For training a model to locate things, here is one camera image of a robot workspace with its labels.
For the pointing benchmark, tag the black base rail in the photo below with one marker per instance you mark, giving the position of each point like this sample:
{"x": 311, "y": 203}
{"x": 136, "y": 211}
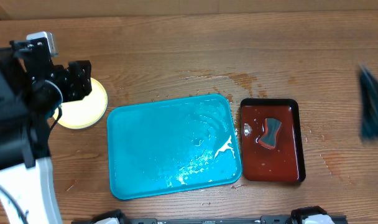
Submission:
{"x": 265, "y": 219}

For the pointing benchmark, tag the yellow plate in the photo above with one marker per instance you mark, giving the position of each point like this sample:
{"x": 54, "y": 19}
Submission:
{"x": 86, "y": 112}

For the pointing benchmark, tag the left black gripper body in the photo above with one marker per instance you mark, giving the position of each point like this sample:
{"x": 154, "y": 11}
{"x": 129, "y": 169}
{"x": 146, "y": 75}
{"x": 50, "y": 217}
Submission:
{"x": 70, "y": 86}

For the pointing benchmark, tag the orange sponge with dark scourer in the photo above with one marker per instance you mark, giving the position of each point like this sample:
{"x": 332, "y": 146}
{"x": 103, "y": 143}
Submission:
{"x": 271, "y": 129}

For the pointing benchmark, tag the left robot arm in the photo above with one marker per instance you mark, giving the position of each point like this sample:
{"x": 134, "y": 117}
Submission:
{"x": 26, "y": 173}

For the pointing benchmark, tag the blue plastic tray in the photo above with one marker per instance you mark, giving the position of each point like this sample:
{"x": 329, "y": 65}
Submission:
{"x": 172, "y": 146}

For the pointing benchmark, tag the dark red rectangular tray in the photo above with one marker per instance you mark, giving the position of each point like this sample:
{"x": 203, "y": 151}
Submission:
{"x": 286, "y": 162}

